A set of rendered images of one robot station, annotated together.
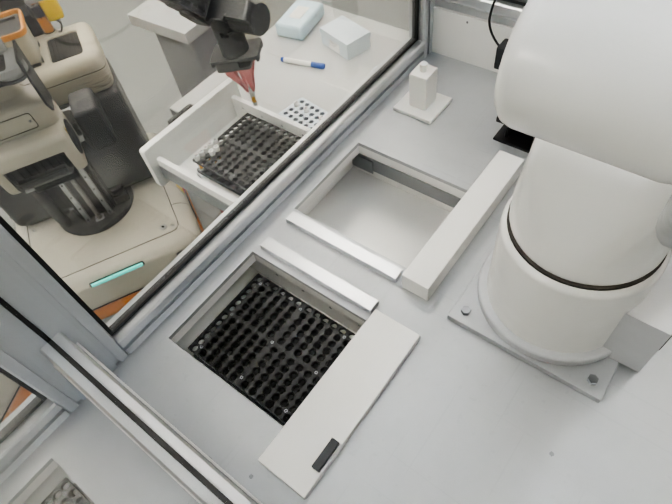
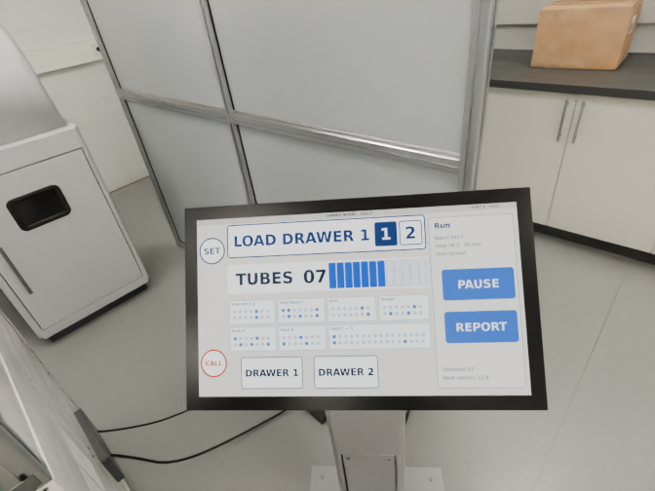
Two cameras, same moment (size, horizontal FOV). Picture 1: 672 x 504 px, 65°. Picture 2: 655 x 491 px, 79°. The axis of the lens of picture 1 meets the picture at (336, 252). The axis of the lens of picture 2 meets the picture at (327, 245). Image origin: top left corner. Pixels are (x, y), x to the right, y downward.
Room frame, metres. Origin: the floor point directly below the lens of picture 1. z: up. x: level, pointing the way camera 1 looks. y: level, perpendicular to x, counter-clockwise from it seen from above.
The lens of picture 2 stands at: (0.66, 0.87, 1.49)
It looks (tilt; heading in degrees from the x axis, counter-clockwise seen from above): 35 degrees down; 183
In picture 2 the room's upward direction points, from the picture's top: 8 degrees counter-clockwise
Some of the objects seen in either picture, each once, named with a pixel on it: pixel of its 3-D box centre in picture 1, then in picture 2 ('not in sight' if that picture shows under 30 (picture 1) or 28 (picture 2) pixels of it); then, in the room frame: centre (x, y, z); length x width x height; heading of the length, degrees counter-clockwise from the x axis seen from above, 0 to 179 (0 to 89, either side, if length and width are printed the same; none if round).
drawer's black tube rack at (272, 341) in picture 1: (275, 350); not in sight; (0.41, 0.13, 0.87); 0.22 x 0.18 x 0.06; 44
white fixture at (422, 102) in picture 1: (423, 85); not in sight; (0.86, -0.23, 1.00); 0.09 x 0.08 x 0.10; 44
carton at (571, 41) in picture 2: not in sight; (584, 33); (-1.66, 2.24, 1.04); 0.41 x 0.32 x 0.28; 47
